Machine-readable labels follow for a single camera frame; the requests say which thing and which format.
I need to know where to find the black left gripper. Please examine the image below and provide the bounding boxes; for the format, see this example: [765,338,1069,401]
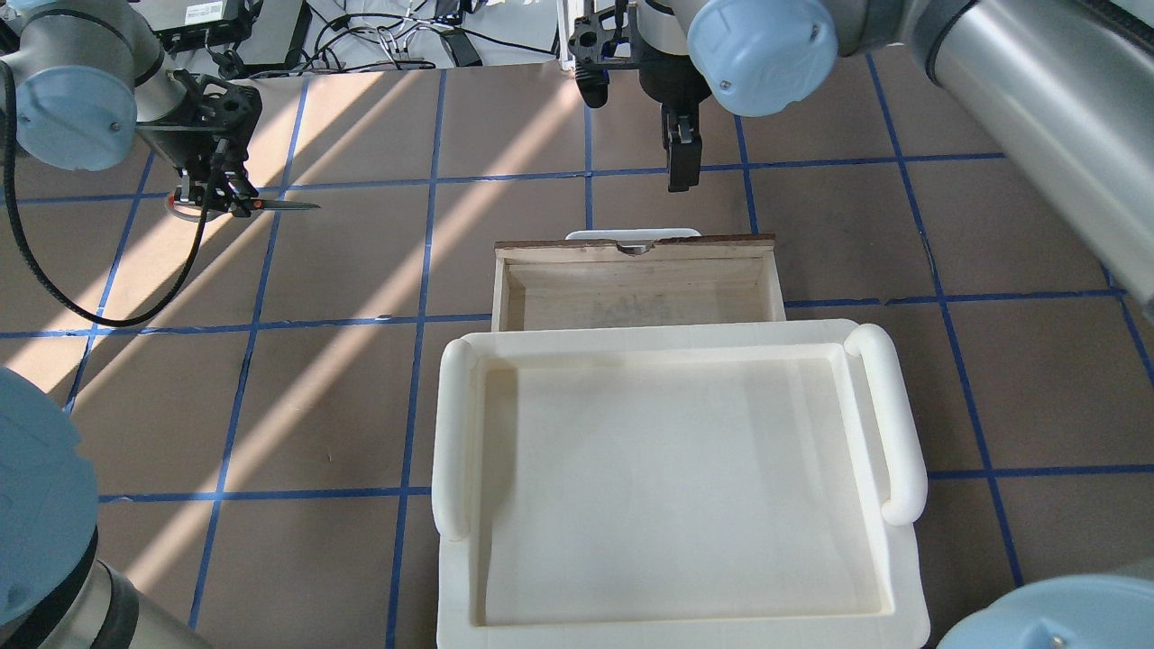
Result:
[136,70,262,217]

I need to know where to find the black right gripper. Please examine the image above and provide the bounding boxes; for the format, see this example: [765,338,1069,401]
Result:
[638,45,712,193]

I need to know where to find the red and white scissors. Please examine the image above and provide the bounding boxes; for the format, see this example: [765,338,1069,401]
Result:
[164,193,320,222]

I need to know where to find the wooden drawer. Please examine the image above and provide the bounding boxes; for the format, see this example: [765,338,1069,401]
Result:
[490,227,786,331]

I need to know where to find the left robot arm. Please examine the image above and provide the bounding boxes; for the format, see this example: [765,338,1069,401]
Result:
[3,161,264,648]

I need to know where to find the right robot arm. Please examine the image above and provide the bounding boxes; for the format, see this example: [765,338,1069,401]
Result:
[590,46,1153,648]

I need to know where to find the white plastic tray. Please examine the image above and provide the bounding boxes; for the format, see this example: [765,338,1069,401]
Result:
[430,319,930,648]

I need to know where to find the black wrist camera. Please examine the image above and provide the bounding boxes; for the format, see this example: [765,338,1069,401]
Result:
[568,1,640,109]

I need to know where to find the aluminium frame post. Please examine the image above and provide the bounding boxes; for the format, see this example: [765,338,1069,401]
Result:
[556,0,584,70]

